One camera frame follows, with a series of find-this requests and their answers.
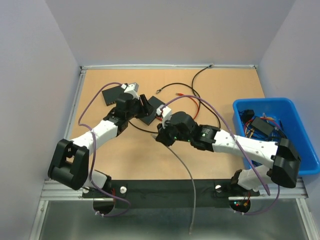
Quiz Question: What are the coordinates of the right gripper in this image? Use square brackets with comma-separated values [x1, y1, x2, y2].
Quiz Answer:
[154, 118, 192, 147]

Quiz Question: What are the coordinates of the black network switch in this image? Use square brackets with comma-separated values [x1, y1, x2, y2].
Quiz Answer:
[140, 96, 165, 126]
[102, 83, 128, 106]

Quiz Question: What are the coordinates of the black ethernet cable short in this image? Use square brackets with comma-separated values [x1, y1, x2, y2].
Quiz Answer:
[156, 83, 201, 97]

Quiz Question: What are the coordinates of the red ethernet cable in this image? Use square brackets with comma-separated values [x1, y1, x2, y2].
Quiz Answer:
[154, 91, 201, 121]

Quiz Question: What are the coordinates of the black ethernet cable long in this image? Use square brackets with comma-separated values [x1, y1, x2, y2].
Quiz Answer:
[128, 63, 222, 135]

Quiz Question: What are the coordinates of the grey ethernet cable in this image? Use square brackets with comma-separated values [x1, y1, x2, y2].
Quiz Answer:
[150, 133, 197, 235]

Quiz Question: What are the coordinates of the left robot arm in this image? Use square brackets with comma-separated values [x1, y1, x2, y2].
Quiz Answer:
[48, 93, 154, 197]

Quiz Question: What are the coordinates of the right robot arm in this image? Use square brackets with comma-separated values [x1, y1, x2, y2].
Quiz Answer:
[155, 111, 301, 195]

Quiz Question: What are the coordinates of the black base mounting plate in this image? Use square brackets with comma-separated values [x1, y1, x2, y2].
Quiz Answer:
[82, 179, 261, 210]

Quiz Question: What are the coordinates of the black power adapter in bin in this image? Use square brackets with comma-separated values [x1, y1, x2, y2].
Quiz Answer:
[251, 117, 274, 136]

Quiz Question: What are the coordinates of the blue plastic bin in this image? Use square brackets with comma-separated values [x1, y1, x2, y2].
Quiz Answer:
[232, 97, 320, 177]

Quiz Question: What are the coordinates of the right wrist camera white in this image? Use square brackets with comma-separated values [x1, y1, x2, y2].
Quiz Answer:
[156, 105, 172, 129]

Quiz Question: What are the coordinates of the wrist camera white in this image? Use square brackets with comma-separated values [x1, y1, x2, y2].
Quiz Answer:
[156, 105, 172, 129]
[121, 82, 140, 99]

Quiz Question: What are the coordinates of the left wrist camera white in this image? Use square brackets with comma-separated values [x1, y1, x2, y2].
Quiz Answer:
[121, 82, 140, 99]

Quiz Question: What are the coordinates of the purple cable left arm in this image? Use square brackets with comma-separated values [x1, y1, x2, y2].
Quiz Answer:
[77, 81, 132, 218]

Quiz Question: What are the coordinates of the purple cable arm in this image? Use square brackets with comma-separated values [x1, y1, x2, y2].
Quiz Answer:
[159, 95, 281, 216]
[77, 81, 132, 218]

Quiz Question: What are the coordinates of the tangle of cables in bin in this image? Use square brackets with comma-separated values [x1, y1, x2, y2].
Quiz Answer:
[237, 109, 291, 166]

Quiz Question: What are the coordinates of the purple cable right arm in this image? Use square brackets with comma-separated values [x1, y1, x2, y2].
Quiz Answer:
[159, 95, 281, 216]

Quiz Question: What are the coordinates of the aluminium front rail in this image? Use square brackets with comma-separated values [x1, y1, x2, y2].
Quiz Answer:
[40, 178, 309, 201]

